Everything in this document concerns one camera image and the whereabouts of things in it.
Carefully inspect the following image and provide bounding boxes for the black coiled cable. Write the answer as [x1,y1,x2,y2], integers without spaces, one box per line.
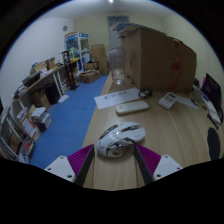
[137,88,154,100]

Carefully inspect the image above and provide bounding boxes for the shelf unit with books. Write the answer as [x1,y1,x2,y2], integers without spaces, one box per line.
[0,99,38,164]

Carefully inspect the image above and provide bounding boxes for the dark flat monitor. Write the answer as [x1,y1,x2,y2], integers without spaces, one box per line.
[200,73,223,114]

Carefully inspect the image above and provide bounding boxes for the grey door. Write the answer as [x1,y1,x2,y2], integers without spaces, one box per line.
[107,15,130,51]

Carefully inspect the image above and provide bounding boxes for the glass display cabinet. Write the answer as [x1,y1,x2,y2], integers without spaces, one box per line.
[64,32,91,73]

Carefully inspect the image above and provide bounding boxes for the white paper sheet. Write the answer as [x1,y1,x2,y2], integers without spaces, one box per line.
[94,87,141,110]

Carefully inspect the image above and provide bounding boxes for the clear plastic jar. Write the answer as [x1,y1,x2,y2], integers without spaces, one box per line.
[108,46,127,86]

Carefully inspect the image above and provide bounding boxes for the white gaming computer mouse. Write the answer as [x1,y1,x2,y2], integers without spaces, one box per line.
[96,121,147,158]

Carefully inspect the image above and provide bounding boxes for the wooden side desk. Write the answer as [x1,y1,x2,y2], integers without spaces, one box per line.
[13,59,81,108]

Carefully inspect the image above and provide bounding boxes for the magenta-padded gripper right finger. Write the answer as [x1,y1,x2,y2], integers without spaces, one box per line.
[133,143,184,186]

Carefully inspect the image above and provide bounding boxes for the stacked brown cardboard boxes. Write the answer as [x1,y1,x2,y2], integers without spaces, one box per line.
[79,43,111,84]

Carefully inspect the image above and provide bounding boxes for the large brown cardboard box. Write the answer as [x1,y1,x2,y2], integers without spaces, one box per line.
[113,22,198,94]

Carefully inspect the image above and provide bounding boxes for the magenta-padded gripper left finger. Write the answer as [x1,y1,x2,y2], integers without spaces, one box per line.
[44,143,96,188]

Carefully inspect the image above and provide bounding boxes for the black mouse pad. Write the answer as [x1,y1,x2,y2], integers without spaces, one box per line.
[206,127,221,161]

